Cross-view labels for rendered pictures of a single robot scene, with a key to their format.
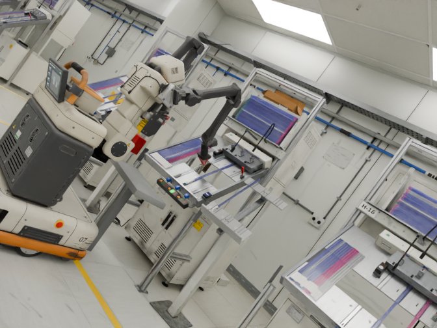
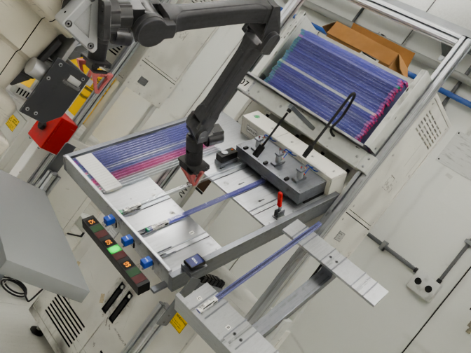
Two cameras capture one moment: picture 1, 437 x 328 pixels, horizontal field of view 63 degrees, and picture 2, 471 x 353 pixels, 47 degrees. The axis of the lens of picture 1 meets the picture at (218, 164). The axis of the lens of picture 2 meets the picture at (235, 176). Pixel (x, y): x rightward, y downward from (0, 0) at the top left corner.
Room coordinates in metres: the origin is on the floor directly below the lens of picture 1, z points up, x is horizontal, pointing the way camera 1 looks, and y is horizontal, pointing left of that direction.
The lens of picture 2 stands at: (0.91, 0.01, 1.15)
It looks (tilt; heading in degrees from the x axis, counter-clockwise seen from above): 4 degrees down; 359
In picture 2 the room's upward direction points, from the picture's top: 37 degrees clockwise
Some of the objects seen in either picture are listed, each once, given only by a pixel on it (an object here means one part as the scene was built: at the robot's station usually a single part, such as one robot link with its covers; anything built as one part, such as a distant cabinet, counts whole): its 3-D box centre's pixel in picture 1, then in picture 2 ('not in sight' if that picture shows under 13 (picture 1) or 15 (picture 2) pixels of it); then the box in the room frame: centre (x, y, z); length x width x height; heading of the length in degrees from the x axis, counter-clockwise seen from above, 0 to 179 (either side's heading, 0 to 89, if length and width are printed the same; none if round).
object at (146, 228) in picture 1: (185, 235); (157, 326); (3.15, -0.14, 0.31); 0.70 x 0.65 x 0.62; 54
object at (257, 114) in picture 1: (266, 120); (334, 86); (3.01, -0.11, 1.52); 0.51 x 0.13 x 0.27; 54
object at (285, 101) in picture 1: (289, 104); (381, 52); (3.32, -0.20, 1.82); 0.68 x 0.30 x 0.20; 54
